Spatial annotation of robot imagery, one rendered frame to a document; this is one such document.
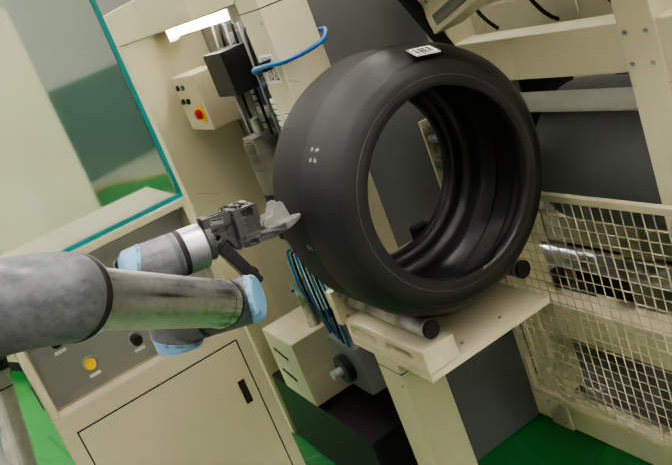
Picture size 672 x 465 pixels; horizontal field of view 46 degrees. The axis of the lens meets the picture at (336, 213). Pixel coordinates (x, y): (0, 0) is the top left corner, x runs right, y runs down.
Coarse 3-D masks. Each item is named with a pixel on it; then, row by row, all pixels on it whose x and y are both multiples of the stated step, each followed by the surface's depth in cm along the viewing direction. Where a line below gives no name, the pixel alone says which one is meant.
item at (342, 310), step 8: (400, 248) 210; (328, 296) 201; (336, 296) 201; (344, 296) 202; (336, 304) 201; (344, 304) 202; (336, 312) 202; (344, 312) 202; (352, 312) 203; (344, 320) 202
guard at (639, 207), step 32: (544, 192) 196; (544, 224) 202; (576, 224) 191; (608, 224) 182; (576, 256) 196; (608, 256) 187; (576, 288) 203; (640, 288) 182; (640, 320) 187; (608, 352) 204; (544, 384) 237; (640, 384) 199; (608, 416) 216; (640, 416) 204
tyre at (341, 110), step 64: (384, 64) 160; (448, 64) 164; (320, 128) 158; (448, 128) 199; (512, 128) 174; (320, 192) 156; (448, 192) 202; (512, 192) 191; (320, 256) 164; (384, 256) 160; (448, 256) 199; (512, 256) 177
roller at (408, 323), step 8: (352, 304) 200; (360, 304) 196; (368, 312) 194; (376, 312) 190; (384, 312) 186; (384, 320) 188; (392, 320) 183; (400, 320) 180; (408, 320) 178; (416, 320) 175; (424, 320) 173; (432, 320) 173; (408, 328) 178; (416, 328) 175; (424, 328) 172; (432, 328) 173; (424, 336) 173; (432, 336) 173
